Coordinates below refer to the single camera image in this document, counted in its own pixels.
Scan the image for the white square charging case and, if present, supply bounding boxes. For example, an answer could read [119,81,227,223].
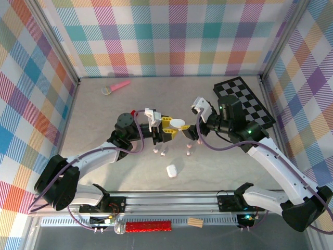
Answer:
[165,164,177,179]

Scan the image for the small wooden piece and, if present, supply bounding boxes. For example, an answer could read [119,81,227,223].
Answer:
[187,217,204,229]

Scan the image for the small controller board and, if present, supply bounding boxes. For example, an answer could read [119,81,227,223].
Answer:
[237,213,255,225]
[89,215,116,227]

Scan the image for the aluminium frame post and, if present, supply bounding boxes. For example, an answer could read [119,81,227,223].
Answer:
[24,0,81,86]
[259,0,313,83]

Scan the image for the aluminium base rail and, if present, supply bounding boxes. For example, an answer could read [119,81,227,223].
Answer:
[28,190,289,217]

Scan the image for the red glitter microphone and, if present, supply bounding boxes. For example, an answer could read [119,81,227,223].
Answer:
[113,220,173,235]

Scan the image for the black grey chessboard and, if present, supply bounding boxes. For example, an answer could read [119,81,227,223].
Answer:
[213,76,277,131]

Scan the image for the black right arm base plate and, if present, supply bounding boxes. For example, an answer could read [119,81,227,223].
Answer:
[217,191,248,212]

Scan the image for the aluminium side rail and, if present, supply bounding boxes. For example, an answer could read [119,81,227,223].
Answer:
[53,82,81,159]
[258,76,287,157]

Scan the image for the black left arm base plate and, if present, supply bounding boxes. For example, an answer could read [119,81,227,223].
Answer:
[79,196,127,214]

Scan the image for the perforated metal cable tray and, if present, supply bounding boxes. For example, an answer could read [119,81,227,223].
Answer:
[40,217,241,228]

